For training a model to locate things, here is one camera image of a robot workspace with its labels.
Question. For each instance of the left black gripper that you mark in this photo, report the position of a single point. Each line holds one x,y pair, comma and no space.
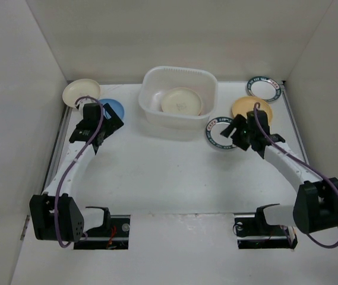
114,123

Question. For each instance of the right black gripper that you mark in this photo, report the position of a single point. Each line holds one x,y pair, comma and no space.
237,136

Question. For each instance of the blue plastic plate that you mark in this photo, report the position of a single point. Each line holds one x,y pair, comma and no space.
115,105

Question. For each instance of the patterned rim plate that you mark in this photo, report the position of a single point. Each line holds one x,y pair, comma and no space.
264,88
213,136

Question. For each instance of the orange plate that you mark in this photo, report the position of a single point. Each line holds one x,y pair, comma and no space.
246,104

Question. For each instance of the cream plate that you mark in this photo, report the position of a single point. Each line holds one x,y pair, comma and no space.
182,101
80,88

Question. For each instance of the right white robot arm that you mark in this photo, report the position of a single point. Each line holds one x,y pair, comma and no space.
316,204

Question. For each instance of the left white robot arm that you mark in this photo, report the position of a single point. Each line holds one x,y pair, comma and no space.
54,213

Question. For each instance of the translucent white plastic bin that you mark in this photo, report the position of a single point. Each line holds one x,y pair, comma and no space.
153,122

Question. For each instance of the patterned rim plate back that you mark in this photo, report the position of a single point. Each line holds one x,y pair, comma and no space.
264,88

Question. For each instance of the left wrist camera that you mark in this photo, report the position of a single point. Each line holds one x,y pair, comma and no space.
80,105

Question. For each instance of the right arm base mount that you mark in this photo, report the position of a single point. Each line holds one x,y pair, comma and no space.
250,234

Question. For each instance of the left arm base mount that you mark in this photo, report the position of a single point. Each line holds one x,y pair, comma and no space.
116,237

